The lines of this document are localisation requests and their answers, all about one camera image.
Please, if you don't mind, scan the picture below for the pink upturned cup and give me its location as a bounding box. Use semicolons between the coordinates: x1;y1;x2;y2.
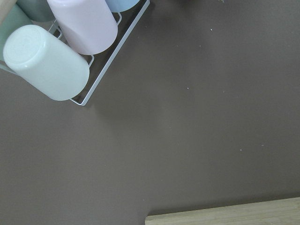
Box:
48;0;118;55

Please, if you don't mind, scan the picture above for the blue upturned cup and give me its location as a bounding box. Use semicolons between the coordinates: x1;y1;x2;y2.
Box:
105;0;139;13

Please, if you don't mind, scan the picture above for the grey-green upturned cup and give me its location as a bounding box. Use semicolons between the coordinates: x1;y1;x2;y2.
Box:
17;0;54;22

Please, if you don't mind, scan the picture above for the pale green upturned cup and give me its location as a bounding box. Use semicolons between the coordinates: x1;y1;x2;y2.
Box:
0;4;32;62

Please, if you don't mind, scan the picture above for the wooden cutting board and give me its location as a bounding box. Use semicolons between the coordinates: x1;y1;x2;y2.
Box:
144;197;300;225

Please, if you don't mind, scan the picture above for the white wire cup rack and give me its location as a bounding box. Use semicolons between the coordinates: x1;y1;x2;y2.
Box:
48;0;150;106

